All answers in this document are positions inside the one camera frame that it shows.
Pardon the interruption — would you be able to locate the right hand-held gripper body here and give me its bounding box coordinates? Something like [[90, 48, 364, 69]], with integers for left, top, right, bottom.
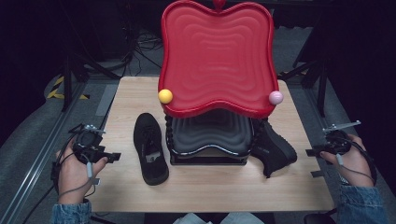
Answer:
[[312, 120, 362, 157]]

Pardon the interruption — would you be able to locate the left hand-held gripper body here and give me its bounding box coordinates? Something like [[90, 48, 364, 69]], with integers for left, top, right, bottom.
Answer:
[[68, 123, 108, 165]]

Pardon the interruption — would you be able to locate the black sneaker with white insole label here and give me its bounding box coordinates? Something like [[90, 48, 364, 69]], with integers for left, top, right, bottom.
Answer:
[[133, 112, 170, 187]]

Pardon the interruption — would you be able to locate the red and black two-tier shoe rack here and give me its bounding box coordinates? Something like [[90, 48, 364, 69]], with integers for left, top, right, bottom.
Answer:
[[158, 0, 285, 166]]

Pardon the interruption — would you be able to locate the person's right hand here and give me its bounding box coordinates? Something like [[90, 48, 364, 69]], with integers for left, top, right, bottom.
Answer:
[[320, 133, 375, 188]]

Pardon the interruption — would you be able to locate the person's left hand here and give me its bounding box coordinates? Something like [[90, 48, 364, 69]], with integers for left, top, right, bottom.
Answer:
[[55, 138, 109, 204]]

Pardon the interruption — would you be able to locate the grey floor tape strip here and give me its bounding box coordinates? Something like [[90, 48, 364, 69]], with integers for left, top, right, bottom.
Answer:
[[94, 84, 120, 118]]

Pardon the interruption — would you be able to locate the black tripod stand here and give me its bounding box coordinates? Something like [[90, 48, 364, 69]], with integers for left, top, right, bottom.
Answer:
[[277, 59, 329, 119], [61, 50, 121, 113]]

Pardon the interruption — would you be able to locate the yellow and black floor tape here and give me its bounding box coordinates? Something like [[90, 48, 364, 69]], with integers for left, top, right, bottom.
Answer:
[[46, 76, 92, 101]]

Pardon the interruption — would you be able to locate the pink ball knob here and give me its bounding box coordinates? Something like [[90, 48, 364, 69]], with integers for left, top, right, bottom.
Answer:
[[268, 90, 285, 106]]

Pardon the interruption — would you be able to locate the yellow ball knob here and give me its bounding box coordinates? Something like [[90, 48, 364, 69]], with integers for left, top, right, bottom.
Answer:
[[158, 89, 174, 105]]

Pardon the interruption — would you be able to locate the grey cable with plug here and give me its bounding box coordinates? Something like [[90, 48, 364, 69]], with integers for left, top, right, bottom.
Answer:
[[334, 153, 376, 185], [58, 153, 101, 200]]

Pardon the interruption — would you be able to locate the metal floor rail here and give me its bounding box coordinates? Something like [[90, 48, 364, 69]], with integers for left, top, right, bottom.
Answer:
[[0, 82, 90, 224]]

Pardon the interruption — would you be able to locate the bundle of floor cables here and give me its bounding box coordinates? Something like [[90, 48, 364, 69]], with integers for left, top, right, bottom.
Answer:
[[122, 29, 164, 77]]

